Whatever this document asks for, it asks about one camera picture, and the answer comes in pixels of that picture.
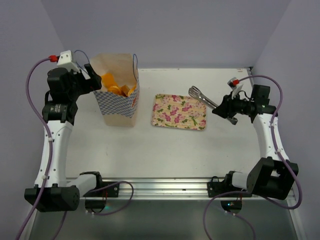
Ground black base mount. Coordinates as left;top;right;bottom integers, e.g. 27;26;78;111
83;183;120;213
206;173;252;214

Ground floral tray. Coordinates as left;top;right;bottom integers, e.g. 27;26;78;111
151;94;207;131

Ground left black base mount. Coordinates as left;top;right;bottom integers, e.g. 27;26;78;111
83;183;120;213

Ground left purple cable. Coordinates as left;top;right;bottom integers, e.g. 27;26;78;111
14;54;61;240

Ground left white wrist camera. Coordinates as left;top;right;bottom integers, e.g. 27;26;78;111
56;50;80;73

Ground metal tongs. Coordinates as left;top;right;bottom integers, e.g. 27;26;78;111
188;85;219;110

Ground braided fake bread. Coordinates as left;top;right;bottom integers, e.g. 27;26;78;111
101;72;117;89

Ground paper bag with blue pattern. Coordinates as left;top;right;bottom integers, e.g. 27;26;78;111
89;53;140;127

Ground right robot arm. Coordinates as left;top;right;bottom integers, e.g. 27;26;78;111
212;84;299;200

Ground long sliced fake baguette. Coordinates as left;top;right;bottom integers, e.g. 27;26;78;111
126;84;137;97

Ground aluminium rail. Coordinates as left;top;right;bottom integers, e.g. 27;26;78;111
64;176;295;201

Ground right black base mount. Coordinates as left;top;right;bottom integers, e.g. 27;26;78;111
206;173;252;214

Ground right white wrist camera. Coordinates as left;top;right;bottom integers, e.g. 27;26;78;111
227;77;243;99

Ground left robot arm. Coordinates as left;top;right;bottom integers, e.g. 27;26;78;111
24;63;104;213

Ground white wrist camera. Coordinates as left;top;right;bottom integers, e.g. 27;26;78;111
227;77;243;99
56;50;80;73

